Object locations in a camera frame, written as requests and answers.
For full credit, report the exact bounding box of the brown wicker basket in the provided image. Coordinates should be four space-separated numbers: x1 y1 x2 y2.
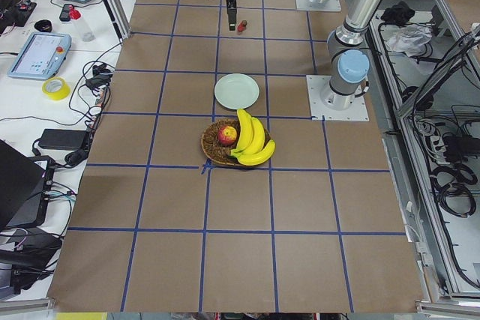
201 118 258 168

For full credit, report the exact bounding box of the near blue teach pendant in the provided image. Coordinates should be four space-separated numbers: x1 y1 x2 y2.
7 32 72 80

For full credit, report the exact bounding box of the yellow tape roll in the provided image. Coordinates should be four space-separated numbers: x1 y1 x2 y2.
42 76 71 101

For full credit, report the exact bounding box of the clear bottle red cap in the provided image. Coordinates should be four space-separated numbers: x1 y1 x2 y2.
69 6 95 42

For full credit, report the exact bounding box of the black laptop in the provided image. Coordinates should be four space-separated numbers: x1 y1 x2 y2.
1 142 54 230

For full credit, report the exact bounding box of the black power adapter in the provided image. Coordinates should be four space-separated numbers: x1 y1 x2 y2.
38 129 87 151

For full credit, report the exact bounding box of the yellow banana bunch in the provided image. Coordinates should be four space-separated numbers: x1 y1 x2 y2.
229 109 276 166

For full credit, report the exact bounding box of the red yellow apple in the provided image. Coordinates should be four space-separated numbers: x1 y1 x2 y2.
217 125 238 146

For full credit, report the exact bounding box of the light green plate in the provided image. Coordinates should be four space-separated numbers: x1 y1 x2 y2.
214 73 260 110

